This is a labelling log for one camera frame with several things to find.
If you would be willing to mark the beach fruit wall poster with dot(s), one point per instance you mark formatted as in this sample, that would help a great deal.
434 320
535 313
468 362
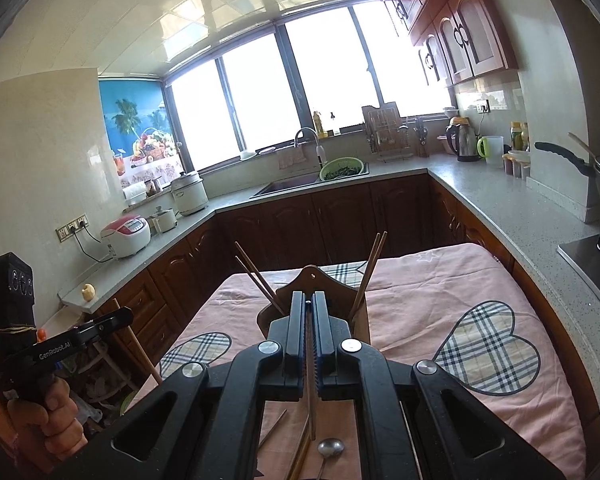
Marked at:
135 125

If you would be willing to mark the corner shelf rack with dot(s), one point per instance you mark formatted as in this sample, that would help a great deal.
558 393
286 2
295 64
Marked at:
107 365

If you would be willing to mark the chrome kitchen faucet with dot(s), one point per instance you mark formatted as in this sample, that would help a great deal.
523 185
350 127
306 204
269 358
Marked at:
320 152

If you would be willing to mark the small white pot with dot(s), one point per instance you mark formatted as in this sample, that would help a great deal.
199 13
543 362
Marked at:
164 220

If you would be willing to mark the wooden utensil holder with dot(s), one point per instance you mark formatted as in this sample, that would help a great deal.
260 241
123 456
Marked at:
300 280

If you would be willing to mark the yellow bottle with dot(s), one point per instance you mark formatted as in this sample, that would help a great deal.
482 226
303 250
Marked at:
320 125

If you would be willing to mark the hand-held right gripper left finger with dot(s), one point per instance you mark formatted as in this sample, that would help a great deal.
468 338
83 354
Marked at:
300 360

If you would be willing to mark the wooden lower cabinets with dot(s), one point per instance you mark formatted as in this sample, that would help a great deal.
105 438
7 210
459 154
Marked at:
290 225

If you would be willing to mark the large kitchen window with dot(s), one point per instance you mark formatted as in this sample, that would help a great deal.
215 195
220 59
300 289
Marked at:
260 95

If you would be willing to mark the spice jars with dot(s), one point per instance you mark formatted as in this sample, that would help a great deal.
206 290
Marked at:
517 165

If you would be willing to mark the wooden chopstick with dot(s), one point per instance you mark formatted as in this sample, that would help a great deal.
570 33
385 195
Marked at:
272 429
296 460
140 355
304 462
254 281
257 274
373 270
367 265

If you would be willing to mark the wall power outlet strip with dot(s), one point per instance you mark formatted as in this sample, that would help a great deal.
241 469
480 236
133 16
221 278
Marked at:
72 227

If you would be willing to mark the white and pink rice cooker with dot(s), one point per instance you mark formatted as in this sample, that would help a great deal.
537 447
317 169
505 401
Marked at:
125 235

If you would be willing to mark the metal spoon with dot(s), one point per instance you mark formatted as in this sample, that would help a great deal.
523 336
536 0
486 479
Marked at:
330 447

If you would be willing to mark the green colander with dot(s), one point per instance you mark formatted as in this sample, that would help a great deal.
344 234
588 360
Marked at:
342 170

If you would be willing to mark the yellow apple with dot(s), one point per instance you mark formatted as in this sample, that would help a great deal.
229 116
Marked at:
88 292

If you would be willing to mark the knife block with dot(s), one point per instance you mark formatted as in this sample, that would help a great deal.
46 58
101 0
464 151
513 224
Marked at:
422 140

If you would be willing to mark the small wall outlet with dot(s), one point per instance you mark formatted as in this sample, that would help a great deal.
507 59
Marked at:
482 106

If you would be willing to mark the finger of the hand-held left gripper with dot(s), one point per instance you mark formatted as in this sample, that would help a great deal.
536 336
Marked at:
110 324

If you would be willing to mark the wooden spatula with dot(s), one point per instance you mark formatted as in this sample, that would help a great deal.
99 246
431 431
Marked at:
580 146

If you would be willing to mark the grey kitchen countertop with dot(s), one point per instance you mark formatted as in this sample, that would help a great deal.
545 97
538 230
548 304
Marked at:
505 200

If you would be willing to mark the electric kettle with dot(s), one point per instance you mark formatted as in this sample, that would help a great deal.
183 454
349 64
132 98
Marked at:
464 142

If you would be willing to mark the condiment bottles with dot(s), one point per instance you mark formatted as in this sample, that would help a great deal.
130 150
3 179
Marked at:
517 136

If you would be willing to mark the pink heart-print tablecloth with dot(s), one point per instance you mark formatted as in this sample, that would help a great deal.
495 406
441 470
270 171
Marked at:
415 310

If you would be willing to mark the person's left hand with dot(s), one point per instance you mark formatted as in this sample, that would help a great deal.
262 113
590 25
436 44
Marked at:
50 425

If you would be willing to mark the wooden upper cabinets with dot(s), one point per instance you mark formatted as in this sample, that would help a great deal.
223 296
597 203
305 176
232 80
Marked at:
455 25

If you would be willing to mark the tall white rice cooker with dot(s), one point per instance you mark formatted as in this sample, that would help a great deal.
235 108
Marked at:
190 194

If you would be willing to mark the kitchen sink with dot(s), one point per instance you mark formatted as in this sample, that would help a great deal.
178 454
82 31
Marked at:
290 186

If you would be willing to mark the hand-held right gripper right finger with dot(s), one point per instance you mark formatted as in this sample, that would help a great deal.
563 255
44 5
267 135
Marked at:
322 360

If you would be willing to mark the gas stove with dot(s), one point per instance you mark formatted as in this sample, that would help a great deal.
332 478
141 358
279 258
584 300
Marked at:
587 255

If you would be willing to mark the brown jar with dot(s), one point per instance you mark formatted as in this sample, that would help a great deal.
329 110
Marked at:
153 187

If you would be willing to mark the dish drying rack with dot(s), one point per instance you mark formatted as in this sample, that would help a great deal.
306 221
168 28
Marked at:
385 132

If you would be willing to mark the wooden cabinets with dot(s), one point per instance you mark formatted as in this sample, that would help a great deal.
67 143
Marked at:
455 25
290 225

